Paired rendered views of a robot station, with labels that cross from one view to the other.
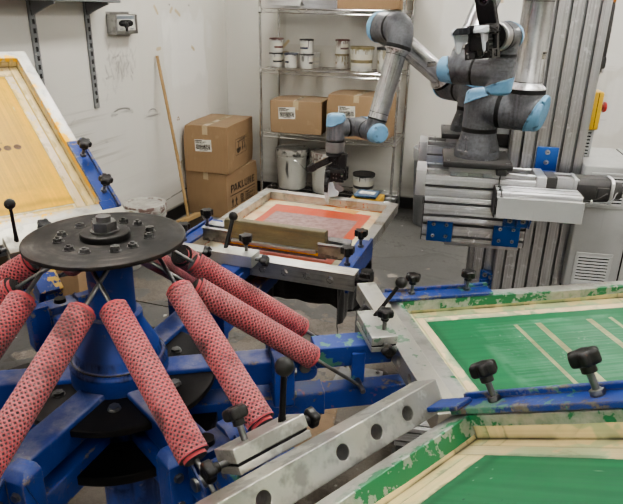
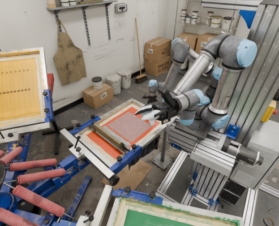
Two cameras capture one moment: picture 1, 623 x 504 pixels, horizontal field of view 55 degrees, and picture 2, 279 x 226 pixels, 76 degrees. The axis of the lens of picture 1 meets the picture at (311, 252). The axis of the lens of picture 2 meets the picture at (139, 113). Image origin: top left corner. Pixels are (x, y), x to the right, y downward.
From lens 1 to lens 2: 1.22 m
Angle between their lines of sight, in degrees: 26
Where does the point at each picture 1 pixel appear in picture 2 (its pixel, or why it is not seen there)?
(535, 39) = (223, 89)
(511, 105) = (207, 115)
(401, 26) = (179, 52)
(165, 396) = not seen: outside the picture
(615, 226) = (259, 168)
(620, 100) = not seen: outside the picture
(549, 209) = (213, 165)
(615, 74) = not seen: outside the picture
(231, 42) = (170, 8)
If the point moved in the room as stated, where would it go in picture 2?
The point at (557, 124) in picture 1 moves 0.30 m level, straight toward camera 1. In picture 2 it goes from (241, 118) to (221, 140)
